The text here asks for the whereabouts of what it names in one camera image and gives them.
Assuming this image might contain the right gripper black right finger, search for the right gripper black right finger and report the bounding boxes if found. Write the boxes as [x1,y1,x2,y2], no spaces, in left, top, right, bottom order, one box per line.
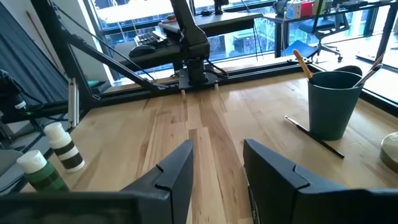
[243,139,348,224]

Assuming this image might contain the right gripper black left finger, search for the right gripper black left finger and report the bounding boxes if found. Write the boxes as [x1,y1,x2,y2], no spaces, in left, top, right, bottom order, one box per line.
[121,139,195,224]

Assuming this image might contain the small white paint bottle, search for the small white paint bottle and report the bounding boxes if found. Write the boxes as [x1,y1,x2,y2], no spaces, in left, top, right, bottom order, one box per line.
[43,121,86,174]

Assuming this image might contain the small green paint bottle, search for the small green paint bottle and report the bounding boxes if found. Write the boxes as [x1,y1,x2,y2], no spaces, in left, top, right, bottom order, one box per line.
[16,149,70,193]

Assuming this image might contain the teal ribbed plastic cup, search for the teal ribbed plastic cup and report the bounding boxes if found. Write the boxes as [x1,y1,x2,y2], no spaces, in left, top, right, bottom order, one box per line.
[307,70,364,141]

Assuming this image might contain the white bulb on metal base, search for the white bulb on metal base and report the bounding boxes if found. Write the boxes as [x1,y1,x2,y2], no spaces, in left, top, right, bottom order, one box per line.
[379,132,398,174]

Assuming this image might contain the dark side desk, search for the dark side desk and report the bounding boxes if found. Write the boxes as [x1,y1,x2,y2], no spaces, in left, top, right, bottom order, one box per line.
[119,30,187,72]

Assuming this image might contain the black computer mouse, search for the black computer mouse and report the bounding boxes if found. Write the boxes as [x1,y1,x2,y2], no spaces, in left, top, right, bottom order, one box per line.
[129,45,156,58]

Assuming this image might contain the black keyboard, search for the black keyboard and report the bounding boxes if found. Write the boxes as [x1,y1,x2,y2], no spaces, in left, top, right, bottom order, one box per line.
[134,30,169,48]

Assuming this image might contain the black-framed desk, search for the black-framed desk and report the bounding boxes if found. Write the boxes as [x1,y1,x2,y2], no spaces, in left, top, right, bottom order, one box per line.
[273,0,398,60]

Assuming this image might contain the white box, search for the white box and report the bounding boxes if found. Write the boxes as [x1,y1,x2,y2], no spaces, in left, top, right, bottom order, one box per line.
[286,1,302,19]

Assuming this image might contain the red box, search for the red box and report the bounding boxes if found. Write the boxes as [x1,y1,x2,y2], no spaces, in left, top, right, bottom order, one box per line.
[300,0,315,18]

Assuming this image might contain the dark blue ribbed panel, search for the dark blue ribbed panel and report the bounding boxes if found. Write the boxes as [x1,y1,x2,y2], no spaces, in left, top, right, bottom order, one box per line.
[0,2,70,105]

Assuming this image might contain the yellow-green box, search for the yellow-green box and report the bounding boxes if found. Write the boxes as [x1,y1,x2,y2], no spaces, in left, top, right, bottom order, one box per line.
[313,0,328,15]

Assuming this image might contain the white bar on frame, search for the white bar on frame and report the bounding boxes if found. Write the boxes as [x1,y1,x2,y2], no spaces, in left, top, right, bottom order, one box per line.
[67,77,80,129]

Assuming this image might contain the black device on frame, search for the black device on frame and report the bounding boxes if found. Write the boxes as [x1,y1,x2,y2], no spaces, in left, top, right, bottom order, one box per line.
[0,70,35,125]

